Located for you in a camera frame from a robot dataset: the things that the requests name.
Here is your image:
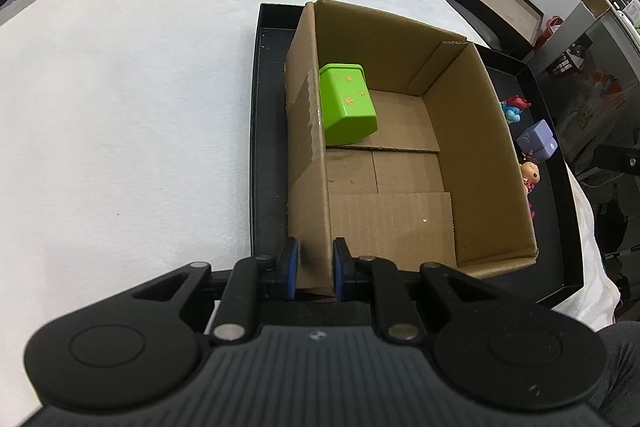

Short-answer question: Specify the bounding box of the black shallow tray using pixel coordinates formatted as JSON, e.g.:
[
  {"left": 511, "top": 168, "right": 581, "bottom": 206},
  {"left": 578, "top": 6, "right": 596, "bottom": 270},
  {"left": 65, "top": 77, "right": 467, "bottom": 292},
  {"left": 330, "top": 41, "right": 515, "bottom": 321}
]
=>
[{"left": 248, "top": 3, "right": 586, "bottom": 308}]

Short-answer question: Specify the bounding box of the blue and red toy figure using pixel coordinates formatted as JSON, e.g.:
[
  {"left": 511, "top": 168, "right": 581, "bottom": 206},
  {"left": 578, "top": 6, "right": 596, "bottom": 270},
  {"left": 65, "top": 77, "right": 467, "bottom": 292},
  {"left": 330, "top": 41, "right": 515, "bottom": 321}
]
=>
[{"left": 500, "top": 95, "right": 532, "bottom": 124}]

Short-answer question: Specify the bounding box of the person's grey trouser leg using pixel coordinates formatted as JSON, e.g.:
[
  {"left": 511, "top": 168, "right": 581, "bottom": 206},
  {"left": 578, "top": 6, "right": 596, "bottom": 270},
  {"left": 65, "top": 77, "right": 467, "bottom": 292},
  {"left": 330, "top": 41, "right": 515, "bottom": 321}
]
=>
[{"left": 597, "top": 319, "right": 640, "bottom": 427}]

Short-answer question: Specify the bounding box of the purple cube toy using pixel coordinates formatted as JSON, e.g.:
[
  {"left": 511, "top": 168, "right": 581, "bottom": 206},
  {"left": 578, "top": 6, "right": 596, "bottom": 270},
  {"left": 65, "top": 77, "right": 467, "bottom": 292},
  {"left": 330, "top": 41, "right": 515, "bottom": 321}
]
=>
[{"left": 516, "top": 119, "right": 558, "bottom": 164}]

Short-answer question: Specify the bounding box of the pink doll figure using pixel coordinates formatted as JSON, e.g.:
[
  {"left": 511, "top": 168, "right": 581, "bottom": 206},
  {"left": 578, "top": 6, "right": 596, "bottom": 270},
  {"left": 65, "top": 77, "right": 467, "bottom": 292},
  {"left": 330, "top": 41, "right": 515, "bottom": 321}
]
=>
[{"left": 520, "top": 151, "right": 544, "bottom": 220}]

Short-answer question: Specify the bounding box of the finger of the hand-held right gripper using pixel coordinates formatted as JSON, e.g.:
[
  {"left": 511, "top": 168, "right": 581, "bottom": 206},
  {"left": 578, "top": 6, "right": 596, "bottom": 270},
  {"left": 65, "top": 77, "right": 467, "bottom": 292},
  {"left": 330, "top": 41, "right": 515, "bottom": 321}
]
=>
[{"left": 592, "top": 144, "right": 640, "bottom": 174}]

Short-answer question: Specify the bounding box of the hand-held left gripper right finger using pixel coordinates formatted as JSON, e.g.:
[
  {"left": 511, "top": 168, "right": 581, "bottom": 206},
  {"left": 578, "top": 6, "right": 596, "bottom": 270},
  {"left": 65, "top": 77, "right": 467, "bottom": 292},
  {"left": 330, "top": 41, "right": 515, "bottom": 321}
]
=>
[{"left": 333, "top": 237, "right": 501, "bottom": 342}]

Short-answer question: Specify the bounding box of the red bag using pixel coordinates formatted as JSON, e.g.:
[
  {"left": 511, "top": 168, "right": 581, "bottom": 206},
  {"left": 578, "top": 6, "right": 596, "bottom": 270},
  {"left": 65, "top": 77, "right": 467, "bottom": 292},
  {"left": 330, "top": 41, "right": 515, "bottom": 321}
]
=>
[{"left": 537, "top": 17, "right": 564, "bottom": 50}]

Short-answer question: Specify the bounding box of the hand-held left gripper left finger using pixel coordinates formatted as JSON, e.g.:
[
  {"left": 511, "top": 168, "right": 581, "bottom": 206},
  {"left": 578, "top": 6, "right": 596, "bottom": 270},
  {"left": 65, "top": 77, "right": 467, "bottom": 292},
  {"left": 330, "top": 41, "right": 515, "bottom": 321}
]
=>
[{"left": 131, "top": 237, "right": 300, "bottom": 341}]

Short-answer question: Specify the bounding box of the black bag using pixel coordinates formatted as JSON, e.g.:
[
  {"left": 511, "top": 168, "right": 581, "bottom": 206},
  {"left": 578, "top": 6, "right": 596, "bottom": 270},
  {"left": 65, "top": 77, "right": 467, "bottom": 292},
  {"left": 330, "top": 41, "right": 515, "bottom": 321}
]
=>
[{"left": 595, "top": 199, "right": 629, "bottom": 254}]

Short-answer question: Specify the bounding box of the brown cardboard box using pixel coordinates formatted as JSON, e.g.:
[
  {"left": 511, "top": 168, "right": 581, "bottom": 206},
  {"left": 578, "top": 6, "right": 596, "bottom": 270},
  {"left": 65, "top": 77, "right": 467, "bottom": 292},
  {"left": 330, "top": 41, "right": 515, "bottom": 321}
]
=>
[{"left": 284, "top": 0, "right": 540, "bottom": 303}]

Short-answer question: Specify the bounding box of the white blanket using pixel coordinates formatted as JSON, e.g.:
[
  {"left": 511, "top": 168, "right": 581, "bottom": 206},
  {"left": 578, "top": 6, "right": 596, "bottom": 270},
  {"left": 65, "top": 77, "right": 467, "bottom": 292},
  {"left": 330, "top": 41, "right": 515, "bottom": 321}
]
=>
[{"left": 0, "top": 0, "right": 622, "bottom": 333}]

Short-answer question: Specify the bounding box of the narrow open cardboard box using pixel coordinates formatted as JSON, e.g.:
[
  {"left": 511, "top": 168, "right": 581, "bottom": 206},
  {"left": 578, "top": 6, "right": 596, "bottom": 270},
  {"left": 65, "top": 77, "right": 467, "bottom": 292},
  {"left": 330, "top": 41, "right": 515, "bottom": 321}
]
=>
[{"left": 580, "top": 0, "right": 612, "bottom": 18}]

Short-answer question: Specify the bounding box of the green plastic toy box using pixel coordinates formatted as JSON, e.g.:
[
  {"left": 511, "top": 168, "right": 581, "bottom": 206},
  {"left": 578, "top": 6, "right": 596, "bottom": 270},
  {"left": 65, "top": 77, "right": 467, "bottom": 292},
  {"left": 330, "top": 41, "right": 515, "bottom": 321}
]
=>
[{"left": 318, "top": 63, "right": 378, "bottom": 146}]

